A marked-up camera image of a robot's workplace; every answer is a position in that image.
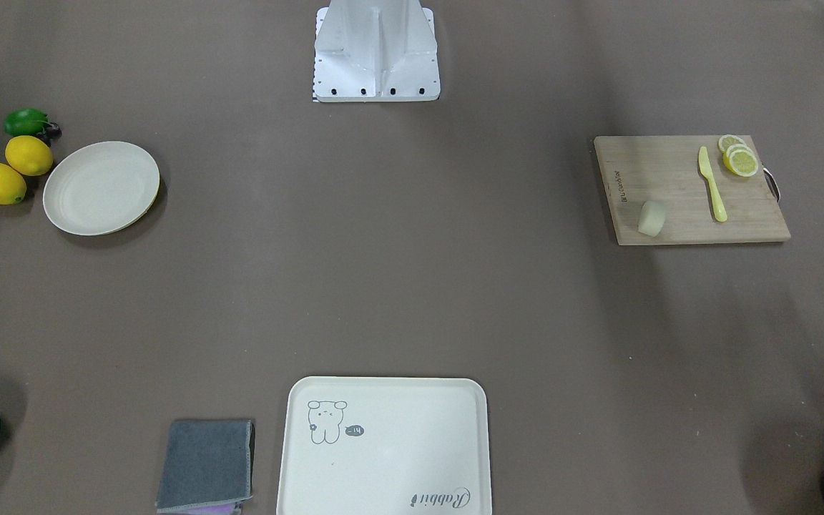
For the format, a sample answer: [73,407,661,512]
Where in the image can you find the cream round plate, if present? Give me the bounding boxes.
[42,141,161,237]

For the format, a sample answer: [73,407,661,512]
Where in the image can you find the cream rabbit tray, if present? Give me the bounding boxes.
[277,377,493,514]

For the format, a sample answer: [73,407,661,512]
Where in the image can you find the white steamed bun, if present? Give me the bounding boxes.
[637,201,667,237]

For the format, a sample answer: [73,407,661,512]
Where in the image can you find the wooden cutting board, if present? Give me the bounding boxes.
[593,136,791,247]

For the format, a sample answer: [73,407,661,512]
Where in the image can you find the grey folded cloth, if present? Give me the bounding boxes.
[156,418,254,514]

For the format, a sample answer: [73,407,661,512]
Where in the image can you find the purple cloth under grey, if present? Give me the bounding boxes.
[164,501,242,515]

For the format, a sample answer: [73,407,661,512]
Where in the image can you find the yellow plastic knife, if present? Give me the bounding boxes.
[697,146,728,223]

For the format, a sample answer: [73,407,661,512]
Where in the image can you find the lemon slice back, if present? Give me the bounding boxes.
[718,134,747,154]

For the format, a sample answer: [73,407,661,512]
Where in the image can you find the lemon slice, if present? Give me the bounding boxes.
[718,134,747,154]
[723,149,761,178]

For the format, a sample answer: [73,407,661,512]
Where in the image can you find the lemon slice front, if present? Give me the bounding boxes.
[723,149,761,178]

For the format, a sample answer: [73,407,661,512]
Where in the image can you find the dark purple toy grapes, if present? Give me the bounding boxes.
[35,122,62,146]

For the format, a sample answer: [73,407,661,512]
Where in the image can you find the yellow lemon near pepper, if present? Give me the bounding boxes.
[4,136,54,177]

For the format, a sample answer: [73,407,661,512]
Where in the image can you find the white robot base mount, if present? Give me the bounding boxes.
[312,1,441,102]

